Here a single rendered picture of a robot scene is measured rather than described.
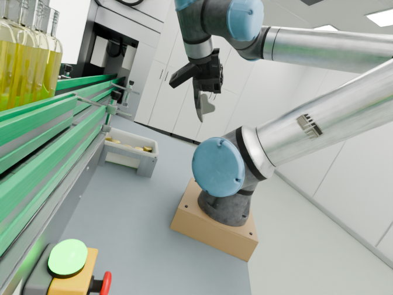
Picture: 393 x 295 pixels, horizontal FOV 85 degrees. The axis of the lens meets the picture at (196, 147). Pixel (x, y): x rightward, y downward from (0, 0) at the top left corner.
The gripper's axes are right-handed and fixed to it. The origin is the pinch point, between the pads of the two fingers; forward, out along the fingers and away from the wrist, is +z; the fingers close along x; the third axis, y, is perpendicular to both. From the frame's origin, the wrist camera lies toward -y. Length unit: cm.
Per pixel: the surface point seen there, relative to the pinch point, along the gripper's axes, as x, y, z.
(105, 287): -54, -3, -19
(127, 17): 74, -59, 1
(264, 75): 374, 42, 278
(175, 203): -30.8, -6.0, 12.0
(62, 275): -53, -6, -24
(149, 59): 64, -49, 23
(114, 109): -12.6, -23.1, -11.2
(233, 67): 319, -22, 215
